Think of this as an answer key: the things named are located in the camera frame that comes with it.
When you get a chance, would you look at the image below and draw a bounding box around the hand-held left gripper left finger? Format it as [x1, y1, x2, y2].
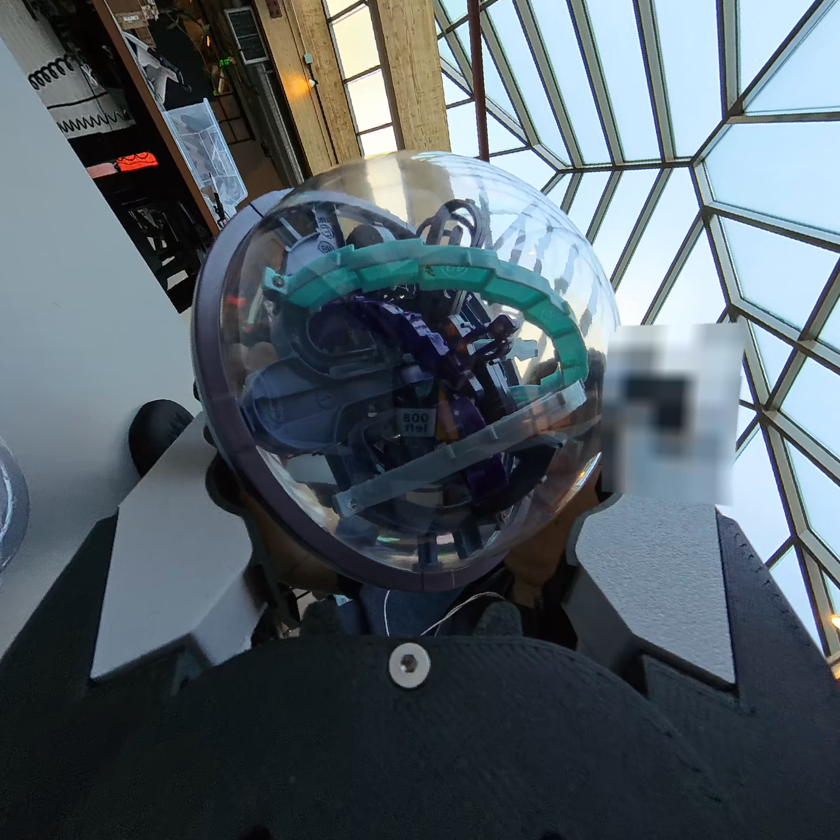
[89, 412, 298, 680]

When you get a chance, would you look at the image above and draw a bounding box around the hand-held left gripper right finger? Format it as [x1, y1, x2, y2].
[556, 492, 739, 688]

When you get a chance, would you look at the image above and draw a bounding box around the clear plastic maze ball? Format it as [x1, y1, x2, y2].
[190, 150, 622, 593]

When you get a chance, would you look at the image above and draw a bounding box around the black rounded object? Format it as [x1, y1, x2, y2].
[127, 398, 196, 478]

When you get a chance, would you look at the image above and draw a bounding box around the clear round bowl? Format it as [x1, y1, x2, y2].
[0, 438, 31, 573]

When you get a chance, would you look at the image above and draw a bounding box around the clear acrylic holder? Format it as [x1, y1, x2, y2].
[163, 98, 249, 212]

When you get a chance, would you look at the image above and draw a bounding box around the black and white poster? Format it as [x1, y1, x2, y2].
[25, 51, 135, 140]

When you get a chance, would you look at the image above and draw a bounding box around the red metal pipe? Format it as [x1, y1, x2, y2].
[467, 0, 491, 163]

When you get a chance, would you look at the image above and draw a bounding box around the thin white string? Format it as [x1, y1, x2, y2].
[384, 589, 508, 636]

